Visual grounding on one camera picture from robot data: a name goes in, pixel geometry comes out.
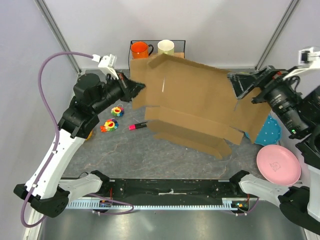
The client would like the blue dotted plate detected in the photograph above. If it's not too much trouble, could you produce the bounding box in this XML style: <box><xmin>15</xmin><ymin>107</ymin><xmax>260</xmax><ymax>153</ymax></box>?
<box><xmin>252</xmin><ymin>114</ymin><xmax>282</xmax><ymax>146</ymax></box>

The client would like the red rainbow flower toy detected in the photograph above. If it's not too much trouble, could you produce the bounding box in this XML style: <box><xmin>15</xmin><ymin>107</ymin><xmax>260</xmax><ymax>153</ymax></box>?
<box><xmin>100</xmin><ymin>118</ymin><xmax>119</xmax><ymax>133</ymax></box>

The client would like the orange bowl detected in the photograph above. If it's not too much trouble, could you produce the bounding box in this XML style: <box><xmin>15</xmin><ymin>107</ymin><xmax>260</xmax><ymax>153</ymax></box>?
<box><xmin>85</xmin><ymin>130</ymin><xmax>93</xmax><ymax>141</ymax></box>

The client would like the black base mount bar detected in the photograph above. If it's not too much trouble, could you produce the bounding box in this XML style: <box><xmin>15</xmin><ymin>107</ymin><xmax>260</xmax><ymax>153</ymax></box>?
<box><xmin>97</xmin><ymin>178</ymin><xmax>247</xmax><ymax>206</ymax></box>

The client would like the brown cardboard paper box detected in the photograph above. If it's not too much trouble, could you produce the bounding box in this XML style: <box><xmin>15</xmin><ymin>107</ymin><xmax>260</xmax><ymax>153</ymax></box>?
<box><xmin>130</xmin><ymin>54</ymin><xmax>271</xmax><ymax>159</ymax></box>

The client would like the pink marker pen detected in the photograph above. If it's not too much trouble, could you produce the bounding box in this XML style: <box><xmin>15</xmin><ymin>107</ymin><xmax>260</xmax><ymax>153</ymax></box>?
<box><xmin>129</xmin><ymin>121</ymin><xmax>147</xmax><ymax>131</ymax></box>

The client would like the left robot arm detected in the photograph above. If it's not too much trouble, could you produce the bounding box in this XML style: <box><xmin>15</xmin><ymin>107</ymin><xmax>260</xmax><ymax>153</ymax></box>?
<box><xmin>13</xmin><ymin>72</ymin><xmax>145</xmax><ymax>218</ymax></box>

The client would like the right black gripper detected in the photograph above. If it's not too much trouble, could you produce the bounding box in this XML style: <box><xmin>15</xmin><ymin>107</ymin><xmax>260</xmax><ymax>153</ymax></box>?
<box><xmin>228</xmin><ymin>63</ymin><xmax>311</xmax><ymax>136</ymax></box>

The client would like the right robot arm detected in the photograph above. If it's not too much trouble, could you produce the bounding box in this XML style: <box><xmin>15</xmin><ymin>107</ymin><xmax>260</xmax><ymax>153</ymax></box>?
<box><xmin>227</xmin><ymin>65</ymin><xmax>320</xmax><ymax>235</ymax></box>

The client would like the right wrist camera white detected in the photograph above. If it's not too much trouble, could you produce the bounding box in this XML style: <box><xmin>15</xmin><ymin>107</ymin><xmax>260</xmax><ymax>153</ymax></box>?
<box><xmin>283</xmin><ymin>46</ymin><xmax>320</xmax><ymax>80</ymax></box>

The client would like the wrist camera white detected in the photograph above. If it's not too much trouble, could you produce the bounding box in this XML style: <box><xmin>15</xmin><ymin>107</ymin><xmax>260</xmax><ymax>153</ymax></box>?
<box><xmin>92</xmin><ymin>53</ymin><xmax>119</xmax><ymax>80</ymax></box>
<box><xmin>283</xmin><ymin>46</ymin><xmax>320</xmax><ymax>80</ymax></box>

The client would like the orange mug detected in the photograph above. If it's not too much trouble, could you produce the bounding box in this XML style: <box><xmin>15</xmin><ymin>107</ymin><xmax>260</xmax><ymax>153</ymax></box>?
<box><xmin>130</xmin><ymin>41</ymin><xmax>154</xmax><ymax>59</ymax></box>

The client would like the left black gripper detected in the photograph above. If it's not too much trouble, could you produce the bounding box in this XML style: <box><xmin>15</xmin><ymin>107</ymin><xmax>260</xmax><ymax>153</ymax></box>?
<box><xmin>92</xmin><ymin>70</ymin><xmax>146</xmax><ymax>115</ymax></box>

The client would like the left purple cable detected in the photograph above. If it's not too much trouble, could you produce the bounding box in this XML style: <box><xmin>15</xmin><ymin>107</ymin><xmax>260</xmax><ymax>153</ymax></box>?
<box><xmin>20</xmin><ymin>51</ymin><xmax>95</xmax><ymax>228</ymax></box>

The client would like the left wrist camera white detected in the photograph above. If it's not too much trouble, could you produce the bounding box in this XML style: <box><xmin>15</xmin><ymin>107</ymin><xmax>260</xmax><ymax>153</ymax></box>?
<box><xmin>92</xmin><ymin>53</ymin><xmax>119</xmax><ymax>80</ymax></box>

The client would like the white cable duct rail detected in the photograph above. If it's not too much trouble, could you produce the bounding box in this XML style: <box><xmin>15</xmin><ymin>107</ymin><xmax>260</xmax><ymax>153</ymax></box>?
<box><xmin>66</xmin><ymin>197</ymin><xmax>257</xmax><ymax>211</ymax></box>

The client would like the pink plate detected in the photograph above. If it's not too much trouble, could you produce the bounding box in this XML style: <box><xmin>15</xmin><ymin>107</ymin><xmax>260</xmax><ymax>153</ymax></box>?
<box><xmin>256</xmin><ymin>144</ymin><xmax>301</xmax><ymax>186</ymax></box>

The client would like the light green mug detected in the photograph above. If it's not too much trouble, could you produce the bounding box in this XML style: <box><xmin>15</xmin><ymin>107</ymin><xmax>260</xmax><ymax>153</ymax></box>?
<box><xmin>157</xmin><ymin>39</ymin><xmax>175</xmax><ymax>56</ymax></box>

